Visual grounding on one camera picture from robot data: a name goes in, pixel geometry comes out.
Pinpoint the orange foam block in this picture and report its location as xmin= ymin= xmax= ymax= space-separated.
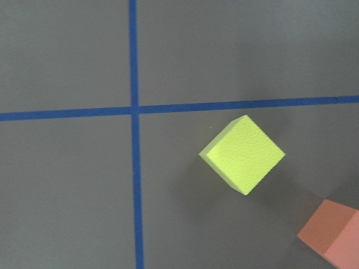
xmin=297 ymin=200 xmax=358 ymax=268

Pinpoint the yellow foam block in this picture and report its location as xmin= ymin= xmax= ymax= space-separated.
xmin=199 ymin=115 xmax=286 ymax=195

